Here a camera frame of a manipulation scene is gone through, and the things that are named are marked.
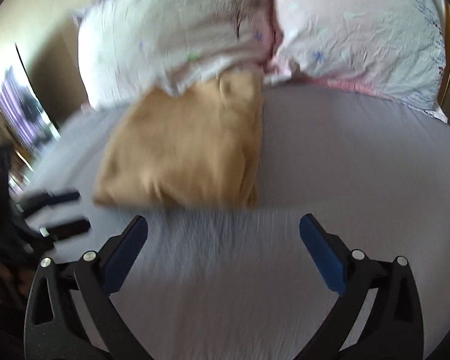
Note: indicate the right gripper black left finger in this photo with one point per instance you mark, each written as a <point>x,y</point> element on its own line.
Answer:
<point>53,329</point>

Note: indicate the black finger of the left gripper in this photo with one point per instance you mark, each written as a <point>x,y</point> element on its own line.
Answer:
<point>66,230</point>
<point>65,196</point>

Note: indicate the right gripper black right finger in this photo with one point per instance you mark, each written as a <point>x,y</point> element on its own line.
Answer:
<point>377,314</point>

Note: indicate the tan garment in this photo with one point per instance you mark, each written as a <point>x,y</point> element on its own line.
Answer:
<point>201,149</point>

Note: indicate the grey bed sheet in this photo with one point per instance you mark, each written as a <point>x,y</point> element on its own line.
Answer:
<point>241,284</point>

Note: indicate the white floral pillow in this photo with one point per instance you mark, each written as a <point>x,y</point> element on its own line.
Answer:
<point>127,47</point>

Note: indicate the pink floral pillow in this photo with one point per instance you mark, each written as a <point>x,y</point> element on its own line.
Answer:
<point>390,49</point>

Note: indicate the wooden bed frame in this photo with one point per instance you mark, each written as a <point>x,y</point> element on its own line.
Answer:
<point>445,84</point>

